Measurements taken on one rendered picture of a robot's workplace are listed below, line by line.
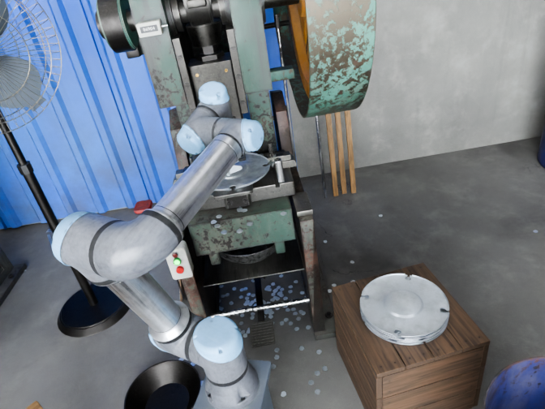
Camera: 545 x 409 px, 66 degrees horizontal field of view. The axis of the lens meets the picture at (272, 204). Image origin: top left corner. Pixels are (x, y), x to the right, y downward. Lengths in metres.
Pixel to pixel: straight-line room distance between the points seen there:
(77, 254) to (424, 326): 1.05
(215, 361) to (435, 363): 0.71
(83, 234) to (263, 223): 0.85
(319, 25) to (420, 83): 1.96
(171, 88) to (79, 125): 1.58
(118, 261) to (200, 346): 0.38
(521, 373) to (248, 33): 1.26
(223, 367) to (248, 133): 0.58
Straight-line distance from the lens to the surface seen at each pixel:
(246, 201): 1.59
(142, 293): 1.02
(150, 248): 0.82
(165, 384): 1.95
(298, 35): 1.83
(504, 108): 3.44
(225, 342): 1.10
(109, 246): 0.82
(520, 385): 1.41
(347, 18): 1.19
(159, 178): 3.05
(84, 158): 3.08
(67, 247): 0.91
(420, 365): 1.46
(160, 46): 1.46
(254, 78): 1.47
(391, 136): 3.13
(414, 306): 1.52
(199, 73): 1.51
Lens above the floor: 1.49
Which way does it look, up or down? 32 degrees down
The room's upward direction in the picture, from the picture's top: 10 degrees counter-clockwise
